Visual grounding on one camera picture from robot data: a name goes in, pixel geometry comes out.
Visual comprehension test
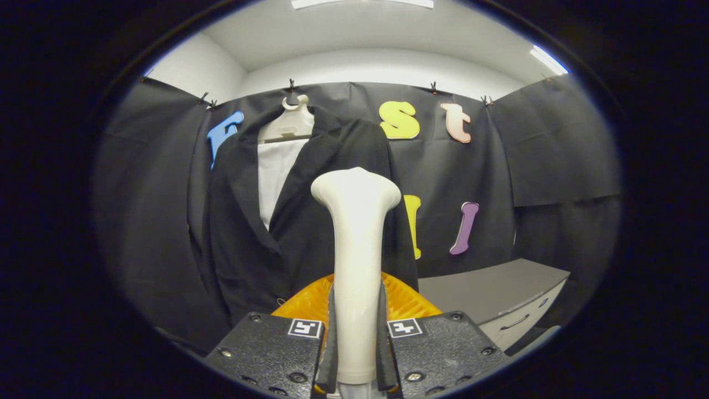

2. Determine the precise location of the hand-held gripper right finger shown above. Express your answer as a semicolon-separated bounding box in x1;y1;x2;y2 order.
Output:
378;273;508;397

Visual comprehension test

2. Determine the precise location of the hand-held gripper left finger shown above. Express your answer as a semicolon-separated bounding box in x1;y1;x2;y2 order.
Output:
204;273;339;397

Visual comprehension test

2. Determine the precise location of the white garment steamer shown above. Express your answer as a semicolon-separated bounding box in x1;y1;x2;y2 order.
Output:
310;167;402;399

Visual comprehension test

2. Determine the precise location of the black jacket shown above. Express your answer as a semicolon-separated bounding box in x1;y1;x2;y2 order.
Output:
188;104;420;334

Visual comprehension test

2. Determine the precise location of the white shirt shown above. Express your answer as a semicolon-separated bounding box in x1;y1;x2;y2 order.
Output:
258;139;310;231

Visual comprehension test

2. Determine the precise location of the white clothes hanger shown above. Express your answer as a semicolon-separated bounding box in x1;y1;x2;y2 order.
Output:
258;94;315;145

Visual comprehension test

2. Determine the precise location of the grey cabinet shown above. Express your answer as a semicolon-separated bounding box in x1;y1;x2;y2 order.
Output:
418;258;571;351

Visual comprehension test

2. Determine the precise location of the black backdrop cloth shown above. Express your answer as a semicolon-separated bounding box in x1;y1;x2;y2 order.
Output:
94;74;622;355

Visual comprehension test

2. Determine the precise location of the ceiling light panel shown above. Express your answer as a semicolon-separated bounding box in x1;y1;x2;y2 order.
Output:
530;45;569;75
292;0;434;9

